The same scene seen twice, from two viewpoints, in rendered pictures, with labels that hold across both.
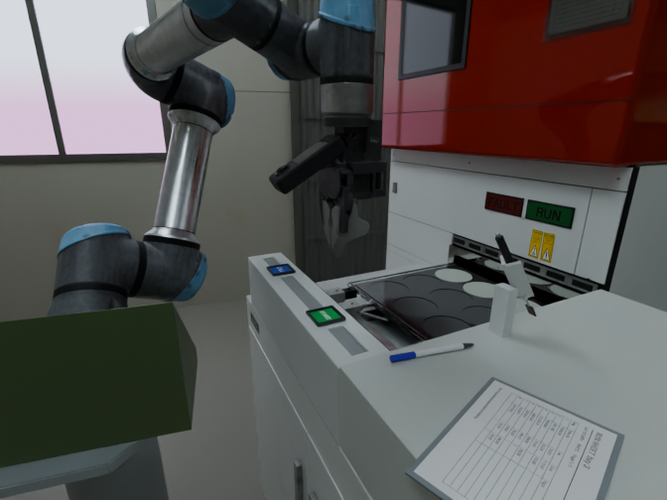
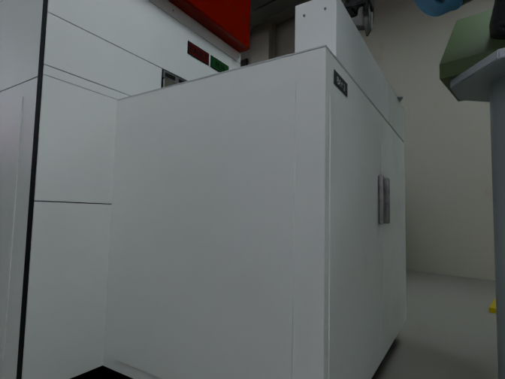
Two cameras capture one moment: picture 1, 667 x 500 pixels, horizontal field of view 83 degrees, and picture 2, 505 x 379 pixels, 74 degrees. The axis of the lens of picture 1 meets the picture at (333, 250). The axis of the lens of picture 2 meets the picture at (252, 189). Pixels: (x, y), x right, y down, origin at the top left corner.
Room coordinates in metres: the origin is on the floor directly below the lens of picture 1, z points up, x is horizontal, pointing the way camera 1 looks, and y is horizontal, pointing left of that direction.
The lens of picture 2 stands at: (1.44, 0.70, 0.50)
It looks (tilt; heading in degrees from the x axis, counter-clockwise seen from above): 4 degrees up; 238
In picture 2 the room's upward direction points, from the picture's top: 1 degrees clockwise
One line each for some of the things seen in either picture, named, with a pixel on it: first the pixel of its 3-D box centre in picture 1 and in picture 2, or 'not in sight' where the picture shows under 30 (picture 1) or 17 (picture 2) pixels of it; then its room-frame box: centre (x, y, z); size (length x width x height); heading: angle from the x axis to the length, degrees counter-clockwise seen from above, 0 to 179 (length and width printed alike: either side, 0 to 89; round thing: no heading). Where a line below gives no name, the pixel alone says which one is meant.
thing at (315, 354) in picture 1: (301, 320); (352, 76); (0.73, 0.07, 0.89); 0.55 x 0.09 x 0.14; 26
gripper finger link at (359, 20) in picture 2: (342, 225); (360, 21); (0.60, -0.02, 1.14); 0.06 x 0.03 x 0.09; 116
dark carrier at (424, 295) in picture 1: (451, 298); not in sight; (0.83, -0.29, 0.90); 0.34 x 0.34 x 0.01; 26
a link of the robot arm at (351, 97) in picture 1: (345, 102); not in sight; (0.58, -0.02, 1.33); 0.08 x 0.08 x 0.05
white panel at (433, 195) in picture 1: (466, 222); (170, 61); (1.10, -0.40, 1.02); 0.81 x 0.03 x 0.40; 26
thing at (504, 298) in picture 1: (512, 295); not in sight; (0.56, -0.29, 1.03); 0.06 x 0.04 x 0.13; 116
